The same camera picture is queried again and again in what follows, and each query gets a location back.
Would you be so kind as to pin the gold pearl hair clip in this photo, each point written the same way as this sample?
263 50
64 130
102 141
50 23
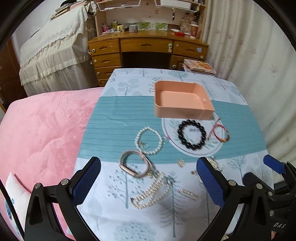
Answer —
188 194

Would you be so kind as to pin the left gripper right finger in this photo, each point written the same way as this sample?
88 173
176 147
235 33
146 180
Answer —
226 194

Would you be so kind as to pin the pink fluffy blanket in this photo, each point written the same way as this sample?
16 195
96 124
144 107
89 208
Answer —
41 135

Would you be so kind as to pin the wooden desk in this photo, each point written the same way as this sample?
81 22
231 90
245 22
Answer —
144 49

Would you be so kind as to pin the white pillow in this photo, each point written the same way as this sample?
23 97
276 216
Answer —
20 197

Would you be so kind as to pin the tree print tablecloth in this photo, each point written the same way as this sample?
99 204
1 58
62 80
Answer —
126 107

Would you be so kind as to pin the oval white gem brooch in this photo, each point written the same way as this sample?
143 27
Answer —
181 163

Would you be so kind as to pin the pink storage tray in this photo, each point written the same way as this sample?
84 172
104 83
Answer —
182 100

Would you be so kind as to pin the lace covered piano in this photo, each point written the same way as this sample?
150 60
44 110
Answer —
56 57

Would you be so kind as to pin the pink smart band watch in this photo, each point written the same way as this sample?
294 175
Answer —
136 170

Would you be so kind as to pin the stack of books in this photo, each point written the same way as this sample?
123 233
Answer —
199 66

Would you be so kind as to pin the floral cream curtain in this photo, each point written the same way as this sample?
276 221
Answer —
248 48

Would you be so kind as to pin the gold leaf hair comb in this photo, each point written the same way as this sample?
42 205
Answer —
215 165

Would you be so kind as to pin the brown wooden door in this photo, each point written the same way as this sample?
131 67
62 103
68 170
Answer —
11 88

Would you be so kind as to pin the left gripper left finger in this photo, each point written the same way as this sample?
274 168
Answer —
41 220

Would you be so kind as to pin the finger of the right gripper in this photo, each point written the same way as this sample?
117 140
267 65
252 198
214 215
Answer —
274 164

